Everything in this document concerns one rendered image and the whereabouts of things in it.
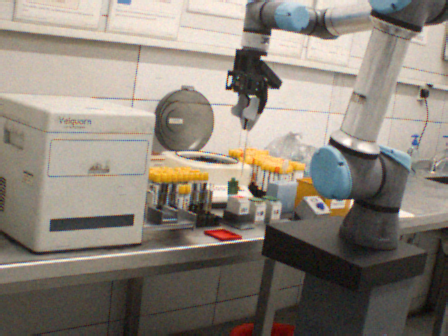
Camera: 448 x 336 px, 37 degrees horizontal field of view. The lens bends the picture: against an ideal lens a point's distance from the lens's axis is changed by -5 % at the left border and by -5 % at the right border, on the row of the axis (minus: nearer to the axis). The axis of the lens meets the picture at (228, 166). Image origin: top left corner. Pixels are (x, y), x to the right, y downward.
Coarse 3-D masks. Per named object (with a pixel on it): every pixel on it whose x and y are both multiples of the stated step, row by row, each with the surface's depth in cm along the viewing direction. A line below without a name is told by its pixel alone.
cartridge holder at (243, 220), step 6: (222, 216) 192; (228, 216) 190; (234, 216) 188; (240, 216) 188; (246, 216) 190; (228, 222) 189; (234, 222) 188; (240, 222) 188; (246, 222) 190; (252, 222) 191; (240, 228) 187; (246, 228) 188
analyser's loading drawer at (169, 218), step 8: (152, 208) 166; (168, 208) 169; (152, 216) 166; (160, 216) 164; (168, 216) 169; (176, 216) 167; (184, 216) 173; (192, 216) 171; (144, 224) 162; (152, 224) 163; (160, 224) 164; (168, 224) 165; (176, 224) 166; (184, 224) 168; (192, 224) 170
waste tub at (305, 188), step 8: (304, 184) 216; (312, 184) 214; (296, 192) 219; (304, 192) 216; (312, 192) 214; (296, 200) 219; (328, 200) 211; (336, 200) 213; (344, 200) 216; (336, 208) 214; (344, 208) 217; (344, 216) 218
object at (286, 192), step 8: (272, 184) 205; (280, 184) 204; (288, 184) 207; (296, 184) 211; (272, 192) 205; (280, 192) 205; (288, 192) 208; (280, 200) 206; (288, 200) 209; (288, 208) 210; (280, 216) 205; (288, 216) 208
